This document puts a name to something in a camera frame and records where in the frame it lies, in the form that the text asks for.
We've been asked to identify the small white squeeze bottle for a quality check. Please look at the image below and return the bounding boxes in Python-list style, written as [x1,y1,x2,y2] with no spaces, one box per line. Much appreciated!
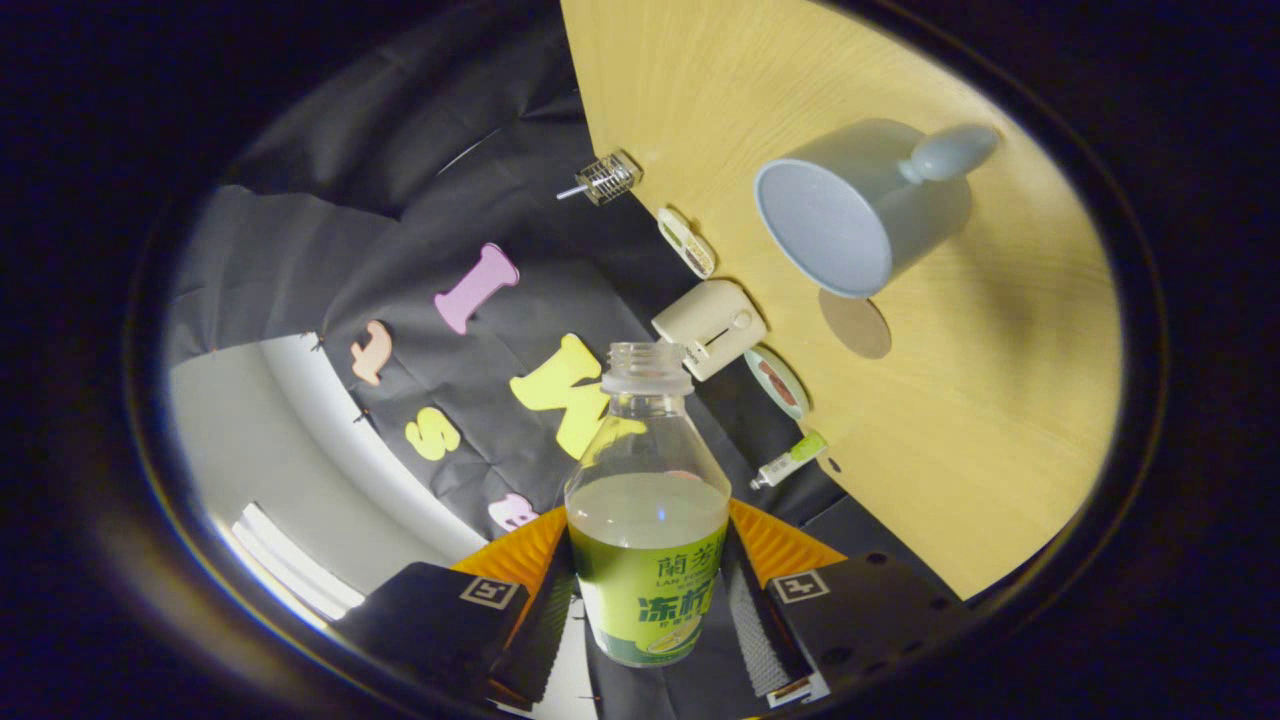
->
[750,430,830,490]

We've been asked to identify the wire mesh holder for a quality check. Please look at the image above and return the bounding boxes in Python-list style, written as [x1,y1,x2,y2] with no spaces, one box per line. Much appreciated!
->
[585,150,644,207]

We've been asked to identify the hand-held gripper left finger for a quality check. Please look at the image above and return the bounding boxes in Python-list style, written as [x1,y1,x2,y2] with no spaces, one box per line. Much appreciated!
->
[330,505,579,713]

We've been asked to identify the cream toaster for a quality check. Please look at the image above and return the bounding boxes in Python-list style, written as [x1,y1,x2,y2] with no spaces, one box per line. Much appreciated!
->
[651,279,769,383]

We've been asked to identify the black backdrop cloth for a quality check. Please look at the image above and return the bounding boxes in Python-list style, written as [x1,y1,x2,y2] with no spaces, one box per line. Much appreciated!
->
[165,0,946,720]

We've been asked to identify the wooden table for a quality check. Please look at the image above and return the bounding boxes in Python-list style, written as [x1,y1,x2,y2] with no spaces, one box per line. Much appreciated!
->
[558,0,1123,601]

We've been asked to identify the grey plate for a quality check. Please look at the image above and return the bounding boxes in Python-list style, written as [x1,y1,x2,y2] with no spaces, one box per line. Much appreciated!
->
[743,346,811,423]

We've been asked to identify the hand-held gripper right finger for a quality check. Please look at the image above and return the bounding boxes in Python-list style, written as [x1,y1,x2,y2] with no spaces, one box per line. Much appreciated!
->
[722,498,976,711]

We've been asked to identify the pale blue cup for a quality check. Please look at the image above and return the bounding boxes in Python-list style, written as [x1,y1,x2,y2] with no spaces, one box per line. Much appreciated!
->
[753,118,1001,301]

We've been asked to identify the ceiling light panel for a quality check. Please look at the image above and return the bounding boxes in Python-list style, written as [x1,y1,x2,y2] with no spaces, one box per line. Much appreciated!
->
[230,500,366,623]

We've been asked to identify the round brown coaster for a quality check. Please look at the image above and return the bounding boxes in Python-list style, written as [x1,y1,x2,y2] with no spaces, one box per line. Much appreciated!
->
[818,288,893,361]

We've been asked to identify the green label juice bottle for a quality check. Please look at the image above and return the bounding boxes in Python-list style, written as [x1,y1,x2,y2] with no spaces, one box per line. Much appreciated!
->
[563,342,733,669]

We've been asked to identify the white snack tray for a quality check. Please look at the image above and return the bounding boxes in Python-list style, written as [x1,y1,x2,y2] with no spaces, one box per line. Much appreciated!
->
[657,206,718,280]

